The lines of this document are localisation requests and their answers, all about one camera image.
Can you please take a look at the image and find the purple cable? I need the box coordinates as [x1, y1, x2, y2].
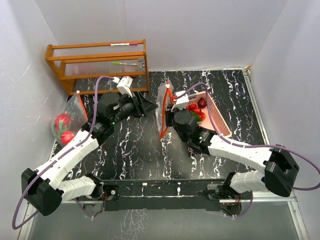
[183, 82, 320, 191]
[12, 75, 121, 230]

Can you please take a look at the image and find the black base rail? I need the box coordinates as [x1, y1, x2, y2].
[74, 178, 253, 212]

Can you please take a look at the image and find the red apple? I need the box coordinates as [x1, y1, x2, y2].
[60, 130, 76, 146]

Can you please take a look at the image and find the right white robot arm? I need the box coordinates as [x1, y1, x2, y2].
[164, 109, 300, 199]

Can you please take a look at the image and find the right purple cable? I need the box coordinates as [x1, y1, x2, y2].
[183, 82, 320, 191]

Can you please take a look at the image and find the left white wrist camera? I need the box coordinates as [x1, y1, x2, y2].
[113, 76, 133, 97]

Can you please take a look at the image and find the pink white marker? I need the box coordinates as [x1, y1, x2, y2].
[110, 42, 138, 47]

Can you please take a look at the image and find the dark purple fig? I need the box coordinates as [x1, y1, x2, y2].
[197, 97, 207, 109]

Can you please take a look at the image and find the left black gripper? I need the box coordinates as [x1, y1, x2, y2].
[110, 91, 158, 125]

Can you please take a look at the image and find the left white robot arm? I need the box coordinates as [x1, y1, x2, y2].
[21, 91, 158, 216]

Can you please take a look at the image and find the clear orange zip bag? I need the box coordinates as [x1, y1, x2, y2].
[50, 90, 88, 147]

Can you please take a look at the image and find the green yellow toothbrush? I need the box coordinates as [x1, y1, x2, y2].
[112, 62, 138, 66]

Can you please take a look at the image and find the red green dragon fruit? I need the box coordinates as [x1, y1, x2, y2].
[51, 112, 72, 140]

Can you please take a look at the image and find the wooden shelf rack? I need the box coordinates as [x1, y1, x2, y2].
[44, 39, 150, 96]

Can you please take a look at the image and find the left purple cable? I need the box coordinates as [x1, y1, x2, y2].
[12, 75, 121, 230]

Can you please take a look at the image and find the red strawberry bunch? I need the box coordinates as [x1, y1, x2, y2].
[186, 103, 206, 122]

